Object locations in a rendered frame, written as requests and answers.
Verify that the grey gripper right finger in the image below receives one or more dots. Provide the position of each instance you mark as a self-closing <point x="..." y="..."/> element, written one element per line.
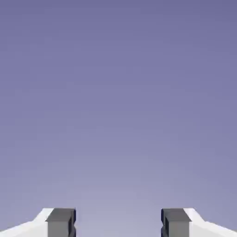
<point x="177" y="225"/>

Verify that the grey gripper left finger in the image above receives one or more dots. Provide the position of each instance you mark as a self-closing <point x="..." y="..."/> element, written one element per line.
<point x="57" y="225"/>

